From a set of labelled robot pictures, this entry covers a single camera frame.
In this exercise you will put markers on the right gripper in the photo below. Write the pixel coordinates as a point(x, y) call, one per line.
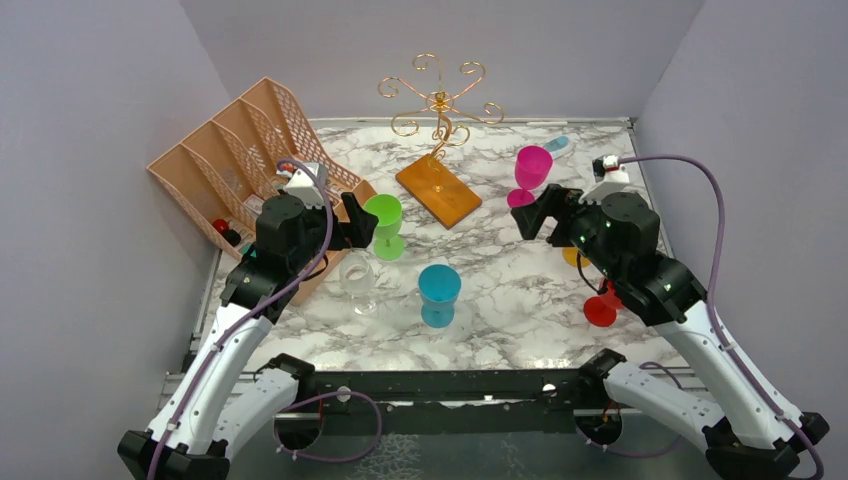
point(531, 218)

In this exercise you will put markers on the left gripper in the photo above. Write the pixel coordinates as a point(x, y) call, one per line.
point(358, 231)

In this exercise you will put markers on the green wine glass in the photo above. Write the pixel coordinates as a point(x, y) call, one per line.
point(388, 245)

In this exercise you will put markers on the clear wine glass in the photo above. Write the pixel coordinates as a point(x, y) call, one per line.
point(357, 280)

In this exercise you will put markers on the blue wine glass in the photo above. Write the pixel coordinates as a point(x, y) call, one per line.
point(439, 287)

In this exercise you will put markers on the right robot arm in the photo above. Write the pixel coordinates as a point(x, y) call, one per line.
point(745, 429)

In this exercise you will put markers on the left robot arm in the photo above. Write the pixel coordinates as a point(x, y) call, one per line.
point(218, 361)

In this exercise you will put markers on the magenta wine glass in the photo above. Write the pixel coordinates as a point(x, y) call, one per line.
point(533, 164)

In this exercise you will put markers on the yellow wine glass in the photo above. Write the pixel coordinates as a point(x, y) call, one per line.
point(574, 258)

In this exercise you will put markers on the gold wine glass rack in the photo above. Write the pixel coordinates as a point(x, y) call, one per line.
point(439, 191)

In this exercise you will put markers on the red wine glass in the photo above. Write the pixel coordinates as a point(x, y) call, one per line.
point(601, 310)

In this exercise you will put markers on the small blue white package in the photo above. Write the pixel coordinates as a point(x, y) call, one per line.
point(559, 147)

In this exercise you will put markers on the small card box in organizer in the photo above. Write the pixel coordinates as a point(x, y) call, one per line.
point(254, 203)

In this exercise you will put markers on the red black item in organizer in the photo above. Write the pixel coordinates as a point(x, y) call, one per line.
point(231, 236)

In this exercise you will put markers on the pink plastic desk organizer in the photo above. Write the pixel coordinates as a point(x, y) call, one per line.
point(234, 155)

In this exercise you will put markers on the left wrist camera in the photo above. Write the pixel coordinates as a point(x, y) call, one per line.
point(303, 187)

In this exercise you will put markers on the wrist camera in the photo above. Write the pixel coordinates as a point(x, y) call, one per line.
point(610, 177)
point(303, 187)

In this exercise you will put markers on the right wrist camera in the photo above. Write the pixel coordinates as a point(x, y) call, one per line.
point(610, 177)

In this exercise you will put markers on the black mounting rail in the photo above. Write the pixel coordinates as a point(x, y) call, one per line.
point(356, 403)

